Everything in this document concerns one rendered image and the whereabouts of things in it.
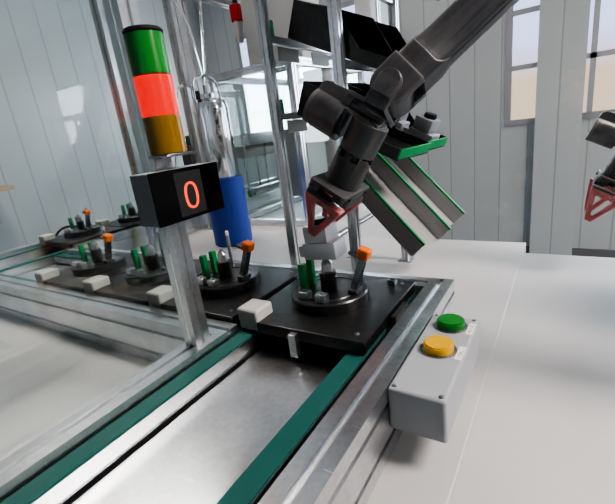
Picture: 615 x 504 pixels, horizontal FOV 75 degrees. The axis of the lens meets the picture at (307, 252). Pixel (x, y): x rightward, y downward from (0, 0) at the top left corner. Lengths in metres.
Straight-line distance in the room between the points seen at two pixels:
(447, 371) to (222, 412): 0.30
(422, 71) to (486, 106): 3.20
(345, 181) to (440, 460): 0.40
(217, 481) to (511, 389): 0.44
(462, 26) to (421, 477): 0.57
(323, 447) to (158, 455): 0.21
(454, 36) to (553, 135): 3.07
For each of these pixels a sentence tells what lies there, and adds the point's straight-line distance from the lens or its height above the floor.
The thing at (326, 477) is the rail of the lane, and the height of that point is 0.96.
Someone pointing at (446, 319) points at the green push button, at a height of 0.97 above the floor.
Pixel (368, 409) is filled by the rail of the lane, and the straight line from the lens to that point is 0.49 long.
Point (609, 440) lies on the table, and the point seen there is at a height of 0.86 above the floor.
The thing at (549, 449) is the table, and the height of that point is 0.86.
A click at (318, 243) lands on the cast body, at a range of 0.68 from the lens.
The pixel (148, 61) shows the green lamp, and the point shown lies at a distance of 0.59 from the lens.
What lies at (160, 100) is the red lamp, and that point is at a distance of 0.58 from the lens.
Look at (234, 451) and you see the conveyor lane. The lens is 0.54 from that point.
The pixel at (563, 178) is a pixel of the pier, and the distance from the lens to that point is 3.71.
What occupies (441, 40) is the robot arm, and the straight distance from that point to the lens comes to 0.63.
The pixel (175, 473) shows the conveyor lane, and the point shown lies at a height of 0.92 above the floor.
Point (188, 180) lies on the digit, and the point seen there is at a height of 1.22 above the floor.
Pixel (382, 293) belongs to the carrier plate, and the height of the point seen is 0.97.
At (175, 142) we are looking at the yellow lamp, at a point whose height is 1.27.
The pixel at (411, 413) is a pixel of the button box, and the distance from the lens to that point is 0.53.
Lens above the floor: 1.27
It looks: 17 degrees down
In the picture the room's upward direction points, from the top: 7 degrees counter-clockwise
